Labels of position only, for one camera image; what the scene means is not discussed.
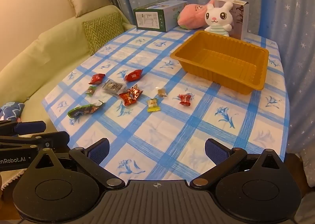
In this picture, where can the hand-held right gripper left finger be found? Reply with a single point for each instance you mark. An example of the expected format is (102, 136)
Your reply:
(99, 151)

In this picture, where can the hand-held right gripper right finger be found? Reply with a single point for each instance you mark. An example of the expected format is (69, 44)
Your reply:
(215, 151)

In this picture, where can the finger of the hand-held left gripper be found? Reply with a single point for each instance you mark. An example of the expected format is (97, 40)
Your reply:
(49, 139)
(29, 127)

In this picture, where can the white plastic wrapper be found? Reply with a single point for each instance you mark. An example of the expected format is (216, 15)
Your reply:
(83, 110)

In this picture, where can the red white printed candy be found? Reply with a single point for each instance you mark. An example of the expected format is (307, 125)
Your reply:
(185, 99)

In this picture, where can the small green candy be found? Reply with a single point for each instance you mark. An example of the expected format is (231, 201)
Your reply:
(91, 90)

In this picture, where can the small yellow snack packet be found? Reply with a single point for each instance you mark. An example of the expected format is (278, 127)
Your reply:
(153, 104)

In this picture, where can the red twist candy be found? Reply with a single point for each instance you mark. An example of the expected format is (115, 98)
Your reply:
(133, 75)
(96, 79)

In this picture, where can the clear brown snack packet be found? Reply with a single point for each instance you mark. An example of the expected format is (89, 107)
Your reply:
(161, 92)

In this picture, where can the yellow plastic tray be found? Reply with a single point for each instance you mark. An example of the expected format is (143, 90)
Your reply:
(216, 61)

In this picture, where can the white lace cloth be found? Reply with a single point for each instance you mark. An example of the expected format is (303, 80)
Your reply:
(11, 179)

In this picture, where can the blue floral cloth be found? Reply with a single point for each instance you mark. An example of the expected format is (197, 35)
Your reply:
(11, 112)

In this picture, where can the light green sofa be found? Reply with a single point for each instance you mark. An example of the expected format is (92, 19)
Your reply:
(37, 66)

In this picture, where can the green zigzag cushion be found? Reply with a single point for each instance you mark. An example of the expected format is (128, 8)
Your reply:
(103, 32)

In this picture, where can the blue star curtain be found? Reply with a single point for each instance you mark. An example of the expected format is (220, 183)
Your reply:
(283, 42)

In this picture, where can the white bunny plush toy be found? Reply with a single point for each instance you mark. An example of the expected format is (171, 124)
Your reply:
(217, 17)

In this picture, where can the white brown cardboard box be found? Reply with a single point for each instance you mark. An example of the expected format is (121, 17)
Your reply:
(240, 17)

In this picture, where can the pink plush toy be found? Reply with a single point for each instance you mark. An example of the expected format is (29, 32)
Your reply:
(190, 16)

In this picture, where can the green white cardboard box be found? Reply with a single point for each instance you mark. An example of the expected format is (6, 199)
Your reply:
(150, 18)

